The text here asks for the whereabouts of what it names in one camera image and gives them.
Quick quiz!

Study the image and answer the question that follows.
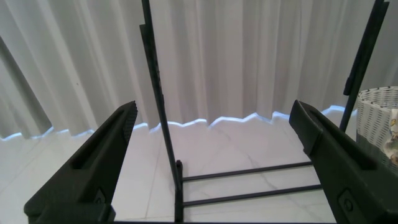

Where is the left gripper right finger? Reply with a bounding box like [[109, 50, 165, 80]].
[[289, 100, 398, 223]]

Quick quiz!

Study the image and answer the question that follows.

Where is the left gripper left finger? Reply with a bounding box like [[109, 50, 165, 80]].
[[24, 100, 139, 223]]

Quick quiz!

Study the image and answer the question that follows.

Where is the white laundry basket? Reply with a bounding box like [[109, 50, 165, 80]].
[[356, 86, 398, 175]]

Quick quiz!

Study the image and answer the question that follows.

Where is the black clothes rack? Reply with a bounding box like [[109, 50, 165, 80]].
[[139, 0, 390, 223]]

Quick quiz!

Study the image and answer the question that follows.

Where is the cream printed garment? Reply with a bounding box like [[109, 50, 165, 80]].
[[382, 108, 398, 166]]

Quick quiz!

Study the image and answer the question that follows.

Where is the white curtain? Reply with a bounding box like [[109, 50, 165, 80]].
[[0, 0, 398, 139]]

